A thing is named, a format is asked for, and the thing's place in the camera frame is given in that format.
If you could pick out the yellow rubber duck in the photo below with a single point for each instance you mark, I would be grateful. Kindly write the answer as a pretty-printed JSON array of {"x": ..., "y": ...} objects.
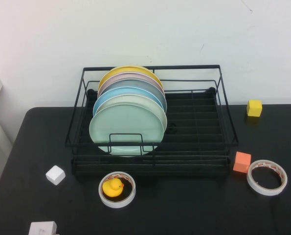
[{"x": 111, "y": 188}]

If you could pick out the white tape roll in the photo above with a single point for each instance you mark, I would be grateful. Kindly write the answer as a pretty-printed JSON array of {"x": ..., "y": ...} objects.
[
  {"x": 251, "y": 182},
  {"x": 116, "y": 203}
]

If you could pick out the orange cube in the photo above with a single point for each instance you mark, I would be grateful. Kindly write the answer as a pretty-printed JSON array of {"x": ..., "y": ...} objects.
[{"x": 241, "y": 162}]

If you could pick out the white rectangular block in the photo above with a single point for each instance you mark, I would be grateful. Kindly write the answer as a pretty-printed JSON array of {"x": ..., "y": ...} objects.
[{"x": 41, "y": 228}]

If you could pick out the cream white plate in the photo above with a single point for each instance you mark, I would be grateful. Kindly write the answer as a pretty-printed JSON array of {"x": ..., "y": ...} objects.
[{"x": 135, "y": 99}]

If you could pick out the white cube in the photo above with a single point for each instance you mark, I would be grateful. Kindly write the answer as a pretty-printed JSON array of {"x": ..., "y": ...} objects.
[{"x": 55, "y": 175}]

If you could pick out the yellow plate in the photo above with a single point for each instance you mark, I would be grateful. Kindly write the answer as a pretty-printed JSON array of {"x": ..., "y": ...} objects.
[{"x": 125, "y": 69}]

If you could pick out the mint green plate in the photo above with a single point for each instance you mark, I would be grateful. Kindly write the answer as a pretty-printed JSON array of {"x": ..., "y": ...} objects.
[{"x": 125, "y": 122}]

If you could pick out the yellow cube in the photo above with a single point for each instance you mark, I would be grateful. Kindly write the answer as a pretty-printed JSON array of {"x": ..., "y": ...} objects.
[{"x": 254, "y": 109}]

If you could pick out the pink plate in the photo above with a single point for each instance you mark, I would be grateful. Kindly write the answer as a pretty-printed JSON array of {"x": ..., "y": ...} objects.
[{"x": 133, "y": 76}]

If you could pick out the grey plate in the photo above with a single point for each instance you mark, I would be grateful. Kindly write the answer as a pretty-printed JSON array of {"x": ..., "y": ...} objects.
[{"x": 135, "y": 83}]

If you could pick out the blue plate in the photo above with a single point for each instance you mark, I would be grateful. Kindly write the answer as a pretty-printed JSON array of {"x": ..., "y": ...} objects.
[{"x": 116, "y": 93}]

